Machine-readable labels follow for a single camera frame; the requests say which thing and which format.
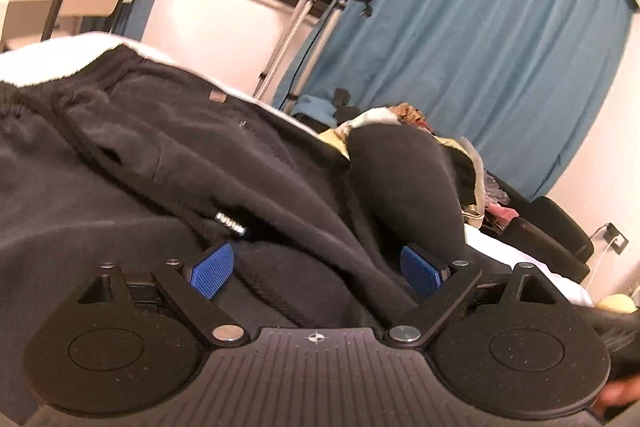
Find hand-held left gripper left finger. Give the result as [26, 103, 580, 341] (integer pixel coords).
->
[75, 241, 251, 349]

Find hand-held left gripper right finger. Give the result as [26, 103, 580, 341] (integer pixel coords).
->
[384, 244, 559, 349]

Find black sweatpants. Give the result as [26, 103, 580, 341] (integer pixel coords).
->
[0, 44, 468, 423]

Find pile of mixed clothes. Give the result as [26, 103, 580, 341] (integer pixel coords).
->
[318, 103, 523, 235]

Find black rounded garment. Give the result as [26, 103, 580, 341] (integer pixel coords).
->
[348, 124, 468, 260]

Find black sofa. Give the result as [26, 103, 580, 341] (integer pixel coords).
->
[480, 172, 596, 284]

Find light blue cloth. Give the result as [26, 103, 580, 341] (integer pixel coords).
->
[291, 94, 337, 128]

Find pale yellow cushion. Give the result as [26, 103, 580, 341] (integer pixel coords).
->
[596, 293, 639, 314]

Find wide blue curtain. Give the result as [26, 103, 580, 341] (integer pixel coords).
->
[272, 0, 637, 202]

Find garment steamer stand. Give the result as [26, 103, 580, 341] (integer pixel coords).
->
[252, 0, 376, 108]

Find white charger cable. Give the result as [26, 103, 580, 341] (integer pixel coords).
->
[586, 222, 617, 290]

